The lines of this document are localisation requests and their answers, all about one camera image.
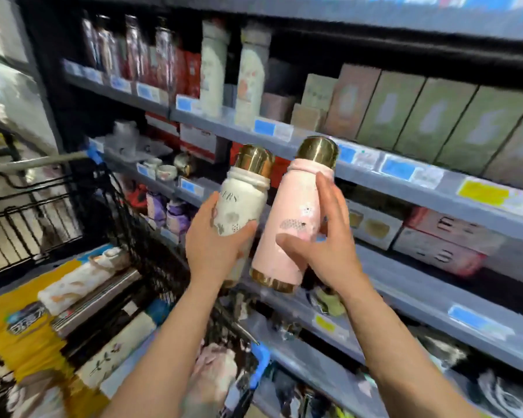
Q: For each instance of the green cup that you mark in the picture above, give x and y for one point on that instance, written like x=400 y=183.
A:
x=329 y=302

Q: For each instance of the small yellow price label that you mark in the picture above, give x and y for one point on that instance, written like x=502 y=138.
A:
x=325 y=323

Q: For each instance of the steel bottle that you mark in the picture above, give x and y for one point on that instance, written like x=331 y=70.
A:
x=98 y=300

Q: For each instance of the red boxes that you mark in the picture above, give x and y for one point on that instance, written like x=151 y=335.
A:
x=188 y=71

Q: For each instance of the white tea set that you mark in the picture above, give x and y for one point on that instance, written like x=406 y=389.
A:
x=128 y=141

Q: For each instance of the pink bottle with gold cap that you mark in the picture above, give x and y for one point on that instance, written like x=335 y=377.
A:
x=292 y=200

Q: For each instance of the person's right hand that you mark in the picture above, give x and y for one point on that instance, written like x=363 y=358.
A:
x=335 y=256

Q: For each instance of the white bottle with gold cap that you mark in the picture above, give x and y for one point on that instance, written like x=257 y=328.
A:
x=242 y=200

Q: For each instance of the small white cup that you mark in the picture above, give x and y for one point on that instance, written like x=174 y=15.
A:
x=166 y=172

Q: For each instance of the grey store shelving unit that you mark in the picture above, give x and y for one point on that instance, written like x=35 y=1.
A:
x=418 y=282

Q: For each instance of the grey box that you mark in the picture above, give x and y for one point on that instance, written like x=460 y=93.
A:
x=276 y=106

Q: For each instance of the person's left forearm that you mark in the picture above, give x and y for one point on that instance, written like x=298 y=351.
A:
x=174 y=356

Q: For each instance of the white bottle with flower print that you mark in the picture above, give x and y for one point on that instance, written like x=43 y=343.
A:
x=115 y=348

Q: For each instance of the row of blue price labels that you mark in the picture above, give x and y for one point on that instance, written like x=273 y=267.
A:
x=399 y=168

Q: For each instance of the red and white gift box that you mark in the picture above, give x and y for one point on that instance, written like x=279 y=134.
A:
x=191 y=137

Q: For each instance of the pink patterned box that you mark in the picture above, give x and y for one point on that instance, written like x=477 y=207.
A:
x=440 y=252
x=457 y=230

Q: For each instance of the clear glass bottle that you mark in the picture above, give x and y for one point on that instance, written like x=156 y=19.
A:
x=88 y=41
x=107 y=47
x=164 y=54
x=134 y=47

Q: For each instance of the pink floral cloth item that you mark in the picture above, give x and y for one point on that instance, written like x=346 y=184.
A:
x=211 y=374

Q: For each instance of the small pale green box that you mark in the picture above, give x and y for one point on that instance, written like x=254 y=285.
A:
x=319 y=91

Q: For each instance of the white marbled bottle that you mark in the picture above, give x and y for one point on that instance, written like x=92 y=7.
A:
x=78 y=282

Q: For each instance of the tall white floral flask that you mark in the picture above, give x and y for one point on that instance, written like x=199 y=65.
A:
x=213 y=65
x=252 y=73

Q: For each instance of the person's right thumb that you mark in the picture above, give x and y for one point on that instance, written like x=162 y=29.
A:
x=294 y=245

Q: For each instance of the large yellow price label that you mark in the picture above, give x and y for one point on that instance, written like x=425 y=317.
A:
x=483 y=192

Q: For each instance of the small beige box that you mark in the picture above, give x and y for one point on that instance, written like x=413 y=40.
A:
x=307 y=117

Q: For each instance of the person's right forearm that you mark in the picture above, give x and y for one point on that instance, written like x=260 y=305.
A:
x=401 y=356

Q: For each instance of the tall pink-brown box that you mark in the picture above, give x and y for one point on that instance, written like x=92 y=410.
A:
x=351 y=102

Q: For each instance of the yellow package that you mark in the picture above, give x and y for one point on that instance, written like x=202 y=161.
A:
x=24 y=339

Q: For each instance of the person's left hand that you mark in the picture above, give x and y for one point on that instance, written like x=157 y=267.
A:
x=209 y=252

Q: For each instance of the white box with gold picture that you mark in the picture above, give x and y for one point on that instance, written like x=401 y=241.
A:
x=372 y=226

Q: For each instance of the tall green box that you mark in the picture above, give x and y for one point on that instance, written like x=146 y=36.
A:
x=483 y=128
x=433 y=119
x=518 y=156
x=390 y=108

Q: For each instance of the purple bottle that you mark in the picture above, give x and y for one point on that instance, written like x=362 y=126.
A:
x=177 y=217
x=156 y=208

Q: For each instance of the person's left thumb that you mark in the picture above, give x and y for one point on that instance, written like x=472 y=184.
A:
x=242 y=235

